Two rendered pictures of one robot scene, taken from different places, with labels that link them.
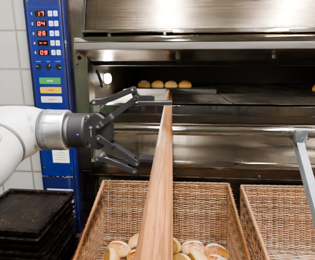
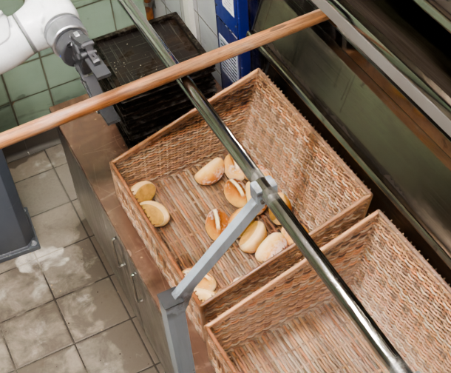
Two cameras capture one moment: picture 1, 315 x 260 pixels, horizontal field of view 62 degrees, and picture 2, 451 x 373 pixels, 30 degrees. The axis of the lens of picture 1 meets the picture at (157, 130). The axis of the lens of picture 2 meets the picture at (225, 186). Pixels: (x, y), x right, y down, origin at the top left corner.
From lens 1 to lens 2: 166 cm
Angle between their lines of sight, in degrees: 62
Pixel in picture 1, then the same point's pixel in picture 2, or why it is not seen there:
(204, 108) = (361, 58)
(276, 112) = (442, 143)
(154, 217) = not seen: outside the picture
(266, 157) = (418, 200)
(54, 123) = (50, 36)
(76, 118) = (63, 41)
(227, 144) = (384, 138)
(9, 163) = (10, 58)
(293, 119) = not seen: outside the picture
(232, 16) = not seen: outside the picture
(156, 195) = not seen: outside the picture
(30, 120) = (43, 23)
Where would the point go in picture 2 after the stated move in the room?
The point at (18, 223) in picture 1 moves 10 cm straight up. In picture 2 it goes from (129, 72) to (123, 44)
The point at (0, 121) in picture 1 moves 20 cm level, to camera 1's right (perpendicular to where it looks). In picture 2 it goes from (21, 18) to (55, 64)
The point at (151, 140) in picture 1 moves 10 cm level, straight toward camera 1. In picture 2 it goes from (310, 54) to (277, 69)
